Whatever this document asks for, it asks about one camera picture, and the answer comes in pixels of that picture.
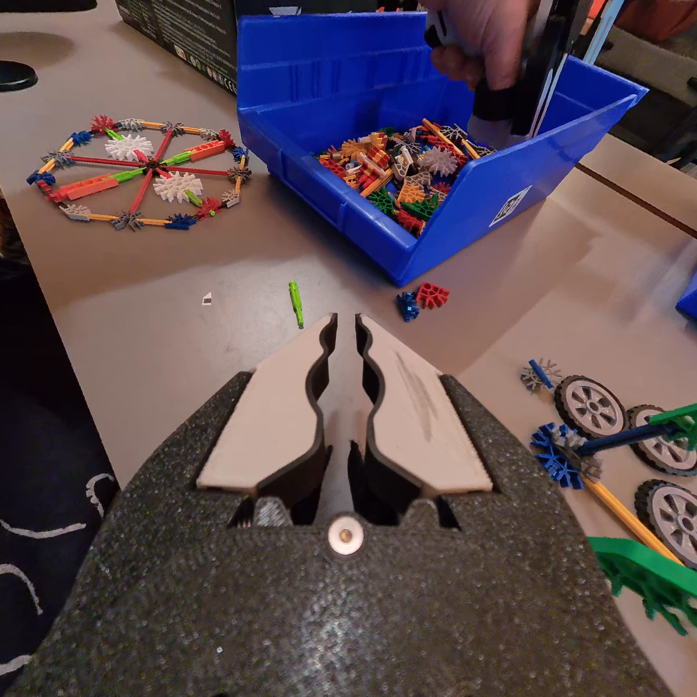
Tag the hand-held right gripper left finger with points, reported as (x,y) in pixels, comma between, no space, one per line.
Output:
(267,430)

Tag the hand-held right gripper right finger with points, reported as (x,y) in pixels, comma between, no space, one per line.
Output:
(424,430)

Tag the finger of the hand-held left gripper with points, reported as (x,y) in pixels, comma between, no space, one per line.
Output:
(550,98)

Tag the lime green rod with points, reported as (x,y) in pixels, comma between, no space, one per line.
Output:
(295,299)

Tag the pile of colourful toy pieces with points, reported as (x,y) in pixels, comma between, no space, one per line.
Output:
(403,174)

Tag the colourful toy car model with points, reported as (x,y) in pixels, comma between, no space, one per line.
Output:
(591,408)

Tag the red clip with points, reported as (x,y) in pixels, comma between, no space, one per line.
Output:
(209,207)

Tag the blue bin with toy pieces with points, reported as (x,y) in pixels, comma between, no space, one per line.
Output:
(305,65)

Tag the colourful spoked wheel model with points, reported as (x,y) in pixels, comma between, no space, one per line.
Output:
(147,166)

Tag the person's left hand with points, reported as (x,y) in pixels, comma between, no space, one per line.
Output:
(490,38)

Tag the small blue red connector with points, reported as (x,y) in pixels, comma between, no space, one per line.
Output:
(430,297)

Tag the dark printed shirt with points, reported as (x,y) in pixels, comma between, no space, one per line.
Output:
(43,463)

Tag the empty blue plastic bin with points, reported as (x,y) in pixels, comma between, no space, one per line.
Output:
(689,299)

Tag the black box with white print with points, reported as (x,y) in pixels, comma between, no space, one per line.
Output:
(185,27)

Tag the black round pad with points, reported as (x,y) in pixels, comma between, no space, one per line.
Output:
(16,76)

